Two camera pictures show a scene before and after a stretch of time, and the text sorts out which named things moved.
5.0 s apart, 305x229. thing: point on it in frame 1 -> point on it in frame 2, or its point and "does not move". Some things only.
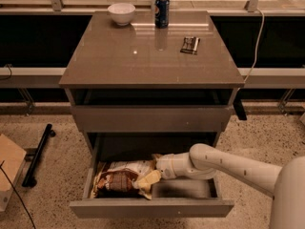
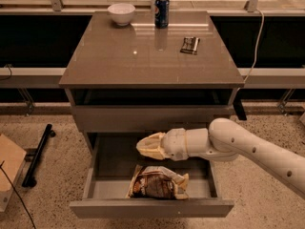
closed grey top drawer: [152, 118] does not move
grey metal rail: [253, 77] does not move
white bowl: [121, 12] does not move
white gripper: [165, 166] -> [172, 144]
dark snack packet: [190, 45] does not move
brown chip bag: [120, 176] -> [157, 182]
